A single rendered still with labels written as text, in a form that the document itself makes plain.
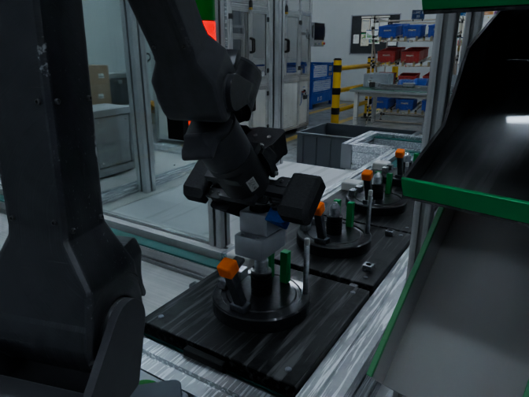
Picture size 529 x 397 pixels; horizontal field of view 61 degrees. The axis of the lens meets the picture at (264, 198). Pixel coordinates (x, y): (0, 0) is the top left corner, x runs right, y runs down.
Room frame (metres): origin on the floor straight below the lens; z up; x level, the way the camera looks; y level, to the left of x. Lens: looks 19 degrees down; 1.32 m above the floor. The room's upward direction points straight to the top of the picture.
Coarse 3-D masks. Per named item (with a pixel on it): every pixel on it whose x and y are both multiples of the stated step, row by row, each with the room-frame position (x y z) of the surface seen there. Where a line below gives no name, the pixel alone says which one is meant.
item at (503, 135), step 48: (480, 48) 0.50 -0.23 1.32; (528, 48) 0.56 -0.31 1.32; (480, 96) 0.52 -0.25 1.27; (528, 96) 0.49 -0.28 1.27; (432, 144) 0.43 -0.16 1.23; (480, 144) 0.44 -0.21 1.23; (528, 144) 0.42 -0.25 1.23; (432, 192) 0.37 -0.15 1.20; (480, 192) 0.35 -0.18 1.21; (528, 192) 0.36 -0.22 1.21
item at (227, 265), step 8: (224, 264) 0.49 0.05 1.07; (232, 264) 0.49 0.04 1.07; (240, 264) 0.51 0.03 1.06; (224, 272) 0.48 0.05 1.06; (232, 272) 0.49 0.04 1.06; (232, 280) 0.49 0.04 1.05; (232, 288) 0.50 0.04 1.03; (240, 288) 0.50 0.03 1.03; (232, 296) 0.51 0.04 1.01; (240, 296) 0.50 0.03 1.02; (240, 304) 0.51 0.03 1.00
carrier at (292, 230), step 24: (336, 216) 0.77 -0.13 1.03; (288, 240) 0.78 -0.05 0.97; (312, 240) 0.74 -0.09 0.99; (336, 240) 0.74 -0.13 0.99; (360, 240) 0.74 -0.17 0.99; (384, 240) 0.78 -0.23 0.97; (408, 240) 0.78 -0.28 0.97; (312, 264) 0.69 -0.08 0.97; (336, 264) 0.69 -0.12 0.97; (360, 264) 0.69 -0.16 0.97; (384, 264) 0.69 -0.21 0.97
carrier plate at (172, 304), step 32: (192, 288) 0.60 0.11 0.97; (320, 288) 0.60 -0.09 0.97; (352, 288) 0.60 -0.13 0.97; (160, 320) 0.52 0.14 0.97; (192, 320) 0.52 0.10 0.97; (320, 320) 0.52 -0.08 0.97; (352, 320) 0.54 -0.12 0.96; (224, 352) 0.45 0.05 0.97; (256, 352) 0.45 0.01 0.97; (288, 352) 0.45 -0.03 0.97; (320, 352) 0.45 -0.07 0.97; (288, 384) 0.40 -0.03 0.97
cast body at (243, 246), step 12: (264, 204) 0.55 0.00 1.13; (240, 216) 0.55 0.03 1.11; (252, 216) 0.54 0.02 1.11; (264, 216) 0.53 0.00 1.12; (240, 228) 0.55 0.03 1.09; (252, 228) 0.54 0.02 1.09; (264, 228) 0.53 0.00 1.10; (276, 228) 0.55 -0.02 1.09; (240, 240) 0.54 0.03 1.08; (252, 240) 0.53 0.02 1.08; (264, 240) 0.53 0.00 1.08; (276, 240) 0.55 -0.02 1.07; (240, 252) 0.54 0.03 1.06; (252, 252) 0.53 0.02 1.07; (264, 252) 0.53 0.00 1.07
